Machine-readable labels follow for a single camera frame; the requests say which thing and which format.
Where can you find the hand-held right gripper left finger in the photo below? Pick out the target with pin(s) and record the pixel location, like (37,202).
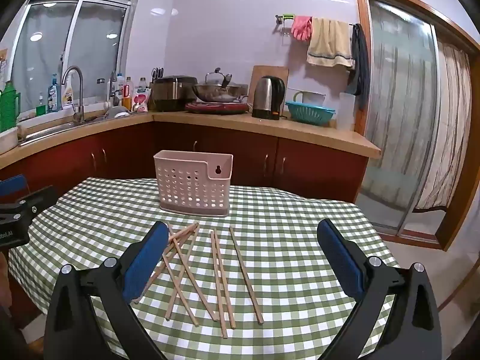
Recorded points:
(144,266)

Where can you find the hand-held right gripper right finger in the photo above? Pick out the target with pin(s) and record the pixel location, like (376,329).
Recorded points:
(339,258)

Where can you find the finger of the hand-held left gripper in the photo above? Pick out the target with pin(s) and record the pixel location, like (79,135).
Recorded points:
(37,199)
(13,186)

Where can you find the pink perforated utensil basket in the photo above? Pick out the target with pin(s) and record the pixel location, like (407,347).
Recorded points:
(187,187)

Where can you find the pile of wooden chopsticks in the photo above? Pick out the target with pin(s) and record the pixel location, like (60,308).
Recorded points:
(246,275)

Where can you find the green checked tablecloth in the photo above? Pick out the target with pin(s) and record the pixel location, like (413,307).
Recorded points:
(281,232)

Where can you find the steel kitchen sink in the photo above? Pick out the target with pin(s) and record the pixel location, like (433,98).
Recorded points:
(56,127)

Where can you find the green thermos jug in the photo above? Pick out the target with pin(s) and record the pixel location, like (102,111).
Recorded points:
(8,108)

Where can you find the red-brown kitchen cabinet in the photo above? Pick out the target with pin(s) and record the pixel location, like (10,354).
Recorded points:
(311,165)

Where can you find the blue pump soap bottle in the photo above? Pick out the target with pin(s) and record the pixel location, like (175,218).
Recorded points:
(53,95)

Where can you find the white spray bottle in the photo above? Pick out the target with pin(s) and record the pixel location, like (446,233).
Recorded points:
(67,93)

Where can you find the chrome kitchen faucet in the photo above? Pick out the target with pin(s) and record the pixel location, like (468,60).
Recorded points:
(80,93)

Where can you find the dishes in sink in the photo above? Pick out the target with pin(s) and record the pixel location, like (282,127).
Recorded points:
(120,112)

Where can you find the small chrome tap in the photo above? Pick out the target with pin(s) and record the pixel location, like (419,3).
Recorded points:
(112,86)

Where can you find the sliding glass window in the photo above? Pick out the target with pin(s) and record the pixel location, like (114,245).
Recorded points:
(45,52)

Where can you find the white bottle blue cap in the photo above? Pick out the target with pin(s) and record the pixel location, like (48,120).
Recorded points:
(120,84)

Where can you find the pink and white pouch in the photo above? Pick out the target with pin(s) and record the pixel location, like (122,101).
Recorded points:
(141,102)

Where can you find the translucent plastic container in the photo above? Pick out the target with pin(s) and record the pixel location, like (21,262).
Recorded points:
(347,112)

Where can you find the teal plastic colander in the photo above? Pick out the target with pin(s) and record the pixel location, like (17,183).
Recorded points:
(309,112)

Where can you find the tan kitchen countertop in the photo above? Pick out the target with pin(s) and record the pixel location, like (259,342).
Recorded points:
(262,127)

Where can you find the clear bottle green label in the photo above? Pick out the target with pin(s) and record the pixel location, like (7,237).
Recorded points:
(142,84)

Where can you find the wood-framed sliding glass door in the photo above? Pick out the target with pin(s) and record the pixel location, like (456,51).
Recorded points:
(401,101)

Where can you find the striped curtain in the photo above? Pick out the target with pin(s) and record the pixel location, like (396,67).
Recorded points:
(446,127)

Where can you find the dark rice cooker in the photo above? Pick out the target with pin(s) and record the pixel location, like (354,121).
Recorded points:
(172,93)

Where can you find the red induction cooker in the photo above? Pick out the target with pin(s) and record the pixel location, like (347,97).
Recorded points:
(217,108)

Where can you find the steel electric kettle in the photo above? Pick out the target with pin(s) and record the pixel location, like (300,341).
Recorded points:
(267,97)

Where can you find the steel wok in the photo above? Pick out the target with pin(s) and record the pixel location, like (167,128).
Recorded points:
(221,93)

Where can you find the dark hanging cloth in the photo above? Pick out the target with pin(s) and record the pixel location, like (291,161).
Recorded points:
(359,67)

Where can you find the glass wok lid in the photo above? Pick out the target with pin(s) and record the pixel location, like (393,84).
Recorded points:
(214,78)

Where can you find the wooden cutting board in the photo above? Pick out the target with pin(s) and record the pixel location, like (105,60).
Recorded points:
(268,70)

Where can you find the beige hanging towel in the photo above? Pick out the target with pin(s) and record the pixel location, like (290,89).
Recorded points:
(330,43)

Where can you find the pink rubber gloves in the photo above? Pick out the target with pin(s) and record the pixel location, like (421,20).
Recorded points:
(302,28)

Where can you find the metal towel rack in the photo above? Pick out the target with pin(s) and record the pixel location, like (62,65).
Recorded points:
(283,18)

